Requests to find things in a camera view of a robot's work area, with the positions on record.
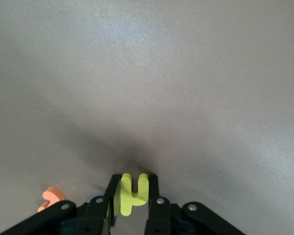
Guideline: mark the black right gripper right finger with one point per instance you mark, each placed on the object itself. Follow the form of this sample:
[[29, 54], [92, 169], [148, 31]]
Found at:
[[166, 220]]

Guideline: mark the orange foam letter t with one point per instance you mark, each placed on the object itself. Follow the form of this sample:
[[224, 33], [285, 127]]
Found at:
[[52, 194]]

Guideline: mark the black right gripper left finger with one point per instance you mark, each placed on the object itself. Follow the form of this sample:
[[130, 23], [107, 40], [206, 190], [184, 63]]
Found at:
[[76, 220]]

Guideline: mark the yellow foam letter h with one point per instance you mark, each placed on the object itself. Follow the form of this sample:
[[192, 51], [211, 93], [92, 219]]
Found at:
[[127, 195]]

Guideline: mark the brown paper table cover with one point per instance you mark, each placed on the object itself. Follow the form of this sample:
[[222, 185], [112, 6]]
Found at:
[[147, 73]]

